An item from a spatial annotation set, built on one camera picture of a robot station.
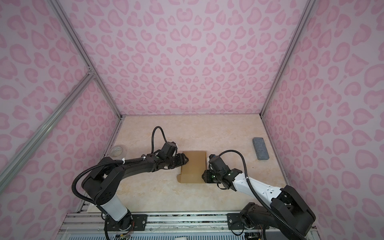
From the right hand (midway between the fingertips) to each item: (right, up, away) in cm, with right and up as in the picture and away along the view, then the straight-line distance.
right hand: (203, 176), depth 83 cm
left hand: (-10, +8, +7) cm, 14 cm away
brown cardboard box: (-7, +1, +2) cm, 7 cm away
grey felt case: (+38, +13, +14) cm, 42 cm away
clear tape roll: (-55, +11, +15) cm, 59 cm away
